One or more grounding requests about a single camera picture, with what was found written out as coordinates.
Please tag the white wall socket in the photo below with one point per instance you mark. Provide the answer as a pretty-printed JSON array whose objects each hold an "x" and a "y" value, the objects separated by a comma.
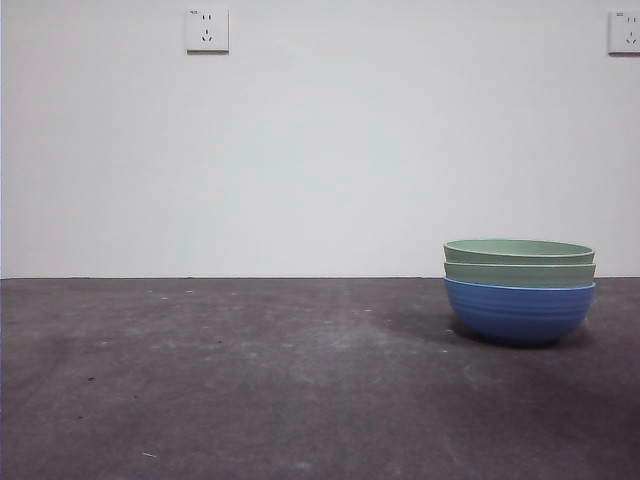
[
  {"x": 207, "y": 30},
  {"x": 625, "y": 35}
]

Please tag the green ribbed bowl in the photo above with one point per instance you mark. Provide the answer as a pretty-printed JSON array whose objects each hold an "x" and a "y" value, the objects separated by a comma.
[
  {"x": 520, "y": 275},
  {"x": 520, "y": 250}
]

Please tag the blue ribbed bowl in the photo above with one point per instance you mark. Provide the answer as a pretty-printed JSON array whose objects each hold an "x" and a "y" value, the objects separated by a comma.
[{"x": 520, "y": 315}]

